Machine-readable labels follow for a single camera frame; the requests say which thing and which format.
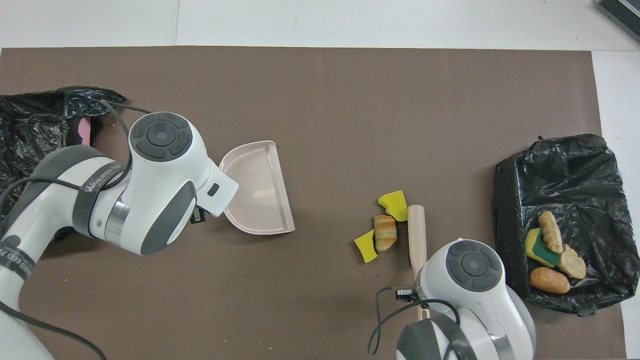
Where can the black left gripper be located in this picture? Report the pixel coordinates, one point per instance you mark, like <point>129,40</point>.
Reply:
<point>198,215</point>

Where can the beige plastic dustpan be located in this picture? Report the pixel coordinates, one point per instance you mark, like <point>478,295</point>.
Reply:
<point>260,195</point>

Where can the yellow sponge piece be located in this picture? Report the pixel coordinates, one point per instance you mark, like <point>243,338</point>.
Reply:
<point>393,205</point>
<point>366,247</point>

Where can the striped croissant piece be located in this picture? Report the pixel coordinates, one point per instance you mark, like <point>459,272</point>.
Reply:
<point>385,232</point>

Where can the beige hand brush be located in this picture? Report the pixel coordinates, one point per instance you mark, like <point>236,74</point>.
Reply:
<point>417,230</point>

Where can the yellow green scouring sponge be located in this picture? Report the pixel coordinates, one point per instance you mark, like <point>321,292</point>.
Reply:
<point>537,250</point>

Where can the elongated ridged pastry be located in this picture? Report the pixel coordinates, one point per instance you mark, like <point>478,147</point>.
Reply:
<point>550,231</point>

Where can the brown bread roll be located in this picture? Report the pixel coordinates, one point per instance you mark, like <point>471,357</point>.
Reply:
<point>549,280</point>

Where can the round pale pastry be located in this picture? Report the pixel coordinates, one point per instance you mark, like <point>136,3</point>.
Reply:
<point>572,264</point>

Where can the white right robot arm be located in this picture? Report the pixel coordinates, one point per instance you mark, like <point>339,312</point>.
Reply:
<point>475,290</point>

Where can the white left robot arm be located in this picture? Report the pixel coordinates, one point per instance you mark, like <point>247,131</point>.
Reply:
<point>160,180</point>

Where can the pink plastic bin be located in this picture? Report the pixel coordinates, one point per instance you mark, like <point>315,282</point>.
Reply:
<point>84,131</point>

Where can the black crumpled trash bag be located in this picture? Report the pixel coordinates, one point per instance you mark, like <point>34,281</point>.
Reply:
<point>25,130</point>

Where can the black bag lined bin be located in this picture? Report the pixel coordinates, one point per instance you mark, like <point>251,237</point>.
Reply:
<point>565,175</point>

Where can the brown table mat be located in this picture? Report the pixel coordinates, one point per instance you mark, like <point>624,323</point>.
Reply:
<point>375,100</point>

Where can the dark ribbed device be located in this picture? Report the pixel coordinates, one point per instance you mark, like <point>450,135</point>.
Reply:
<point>622,17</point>

